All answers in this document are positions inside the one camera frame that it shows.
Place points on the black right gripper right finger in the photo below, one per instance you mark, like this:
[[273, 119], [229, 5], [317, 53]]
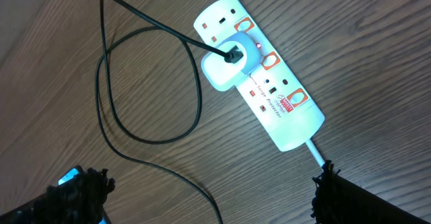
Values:
[[339, 201]]

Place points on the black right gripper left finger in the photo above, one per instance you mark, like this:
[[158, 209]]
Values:
[[79, 200]]

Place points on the blue-screen smartphone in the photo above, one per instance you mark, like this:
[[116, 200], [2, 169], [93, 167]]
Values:
[[69, 177]]

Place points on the white charger plug adapter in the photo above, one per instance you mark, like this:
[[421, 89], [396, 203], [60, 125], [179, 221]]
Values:
[[229, 62]]

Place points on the white power strip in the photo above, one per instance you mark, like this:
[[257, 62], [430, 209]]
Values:
[[277, 98]]

